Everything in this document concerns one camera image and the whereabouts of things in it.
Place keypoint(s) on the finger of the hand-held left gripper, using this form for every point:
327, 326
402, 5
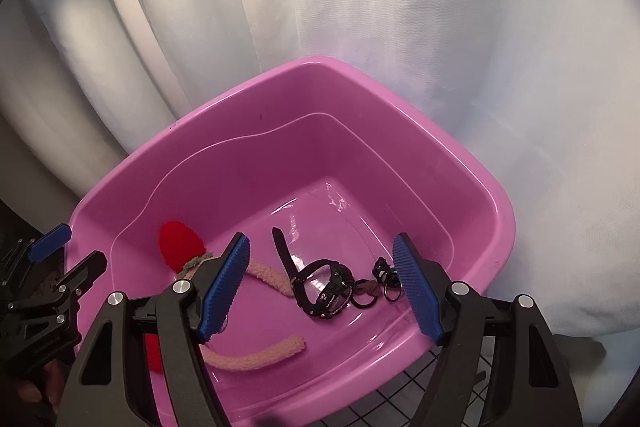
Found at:
50, 242
82, 274

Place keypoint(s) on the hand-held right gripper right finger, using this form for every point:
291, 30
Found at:
417, 292

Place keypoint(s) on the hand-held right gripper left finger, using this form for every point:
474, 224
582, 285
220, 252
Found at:
222, 287

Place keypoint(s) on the pink strawberry knit headband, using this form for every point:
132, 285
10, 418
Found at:
260, 277

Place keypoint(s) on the black wrist watch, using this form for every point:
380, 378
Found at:
300, 287

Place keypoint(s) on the pink plastic tub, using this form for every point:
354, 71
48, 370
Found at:
310, 147

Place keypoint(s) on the person's left hand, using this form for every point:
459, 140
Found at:
37, 387

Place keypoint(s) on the white checkered tablecloth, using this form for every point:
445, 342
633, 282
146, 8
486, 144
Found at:
400, 397

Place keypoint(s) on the sheer cream curtain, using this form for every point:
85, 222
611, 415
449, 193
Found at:
60, 82

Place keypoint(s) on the white curtain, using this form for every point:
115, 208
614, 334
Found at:
475, 57

